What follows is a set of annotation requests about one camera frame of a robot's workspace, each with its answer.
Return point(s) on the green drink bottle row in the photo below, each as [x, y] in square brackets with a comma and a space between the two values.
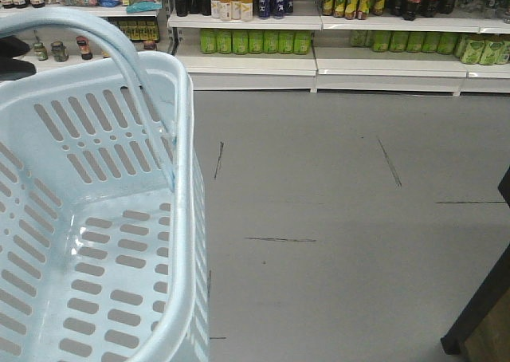
[242, 42]

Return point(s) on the white store shelf unit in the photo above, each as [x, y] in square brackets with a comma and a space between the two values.
[332, 63]

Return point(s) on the light blue plastic basket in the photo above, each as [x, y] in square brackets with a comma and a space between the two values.
[103, 230]

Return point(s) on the dark sauce jar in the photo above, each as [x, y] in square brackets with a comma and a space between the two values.
[84, 47]

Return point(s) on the black wooden display table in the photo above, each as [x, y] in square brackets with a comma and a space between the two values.
[481, 331]

